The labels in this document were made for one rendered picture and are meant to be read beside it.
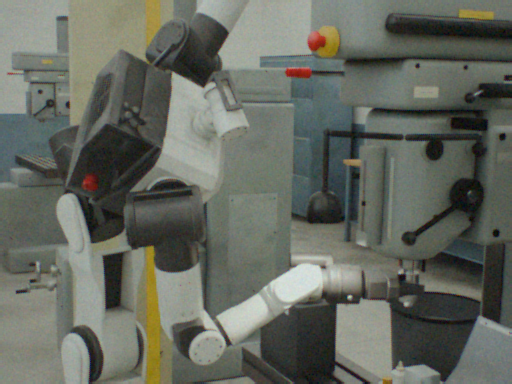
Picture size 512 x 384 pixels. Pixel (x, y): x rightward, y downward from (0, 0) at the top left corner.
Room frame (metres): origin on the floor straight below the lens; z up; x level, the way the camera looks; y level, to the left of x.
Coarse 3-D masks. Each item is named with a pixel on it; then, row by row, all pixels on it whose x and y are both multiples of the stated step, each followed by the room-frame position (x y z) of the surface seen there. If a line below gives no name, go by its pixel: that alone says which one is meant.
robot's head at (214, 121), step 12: (204, 96) 1.55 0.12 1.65; (216, 96) 1.52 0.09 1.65; (228, 96) 1.53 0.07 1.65; (204, 108) 1.58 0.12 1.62; (216, 108) 1.52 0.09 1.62; (204, 120) 1.54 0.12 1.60; (216, 120) 1.51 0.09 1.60; (228, 120) 1.50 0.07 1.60; (240, 120) 1.50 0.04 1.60; (204, 132) 1.55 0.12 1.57; (216, 132) 1.52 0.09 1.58; (228, 132) 1.50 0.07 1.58; (240, 132) 1.52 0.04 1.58
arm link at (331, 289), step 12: (300, 264) 1.63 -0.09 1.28; (312, 264) 1.63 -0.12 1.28; (324, 264) 1.63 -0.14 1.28; (336, 264) 1.63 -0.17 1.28; (324, 276) 1.60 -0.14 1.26; (336, 276) 1.59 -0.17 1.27; (324, 288) 1.59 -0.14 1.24; (336, 288) 1.58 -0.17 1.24; (312, 300) 1.63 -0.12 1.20; (336, 300) 1.59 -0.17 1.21
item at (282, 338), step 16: (304, 304) 1.91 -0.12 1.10; (320, 304) 1.92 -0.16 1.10; (336, 304) 1.93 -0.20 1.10; (272, 320) 2.01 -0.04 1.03; (288, 320) 1.92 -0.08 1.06; (304, 320) 1.89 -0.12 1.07; (320, 320) 1.91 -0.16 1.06; (272, 336) 2.01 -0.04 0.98; (288, 336) 1.92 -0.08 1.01; (304, 336) 1.89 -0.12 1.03; (320, 336) 1.91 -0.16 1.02; (272, 352) 2.00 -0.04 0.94; (288, 352) 1.92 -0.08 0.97; (304, 352) 1.89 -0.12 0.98; (320, 352) 1.91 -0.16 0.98; (288, 368) 1.92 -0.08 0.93; (304, 368) 1.89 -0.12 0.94; (320, 368) 1.91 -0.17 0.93
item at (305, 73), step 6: (288, 72) 1.59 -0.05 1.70; (294, 72) 1.59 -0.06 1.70; (300, 72) 1.60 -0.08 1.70; (306, 72) 1.61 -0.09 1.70; (312, 72) 1.62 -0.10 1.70; (318, 72) 1.63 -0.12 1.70; (324, 72) 1.63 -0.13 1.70; (330, 72) 1.64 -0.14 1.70; (336, 72) 1.65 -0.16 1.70; (342, 72) 1.66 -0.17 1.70; (306, 78) 1.62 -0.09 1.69
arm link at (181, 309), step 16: (160, 272) 1.45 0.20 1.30; (192, 272) 1.45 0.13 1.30; (160, 288) 1.46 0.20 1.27; (176, 288) 1.44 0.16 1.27; (192, 288) 1.46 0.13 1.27; (160, 304) 1.48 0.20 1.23; (176, 304) 1.45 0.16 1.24; (192, 304) 1.47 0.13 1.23; (176, 320) 1.47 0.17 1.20; (192, 320) 1.47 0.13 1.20; (176, 336) 1.46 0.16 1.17; (192, 336) 1.47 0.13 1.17; (208, 336) 1.48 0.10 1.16; (192, 352) 1.47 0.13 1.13; (208, 352) 1.49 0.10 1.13
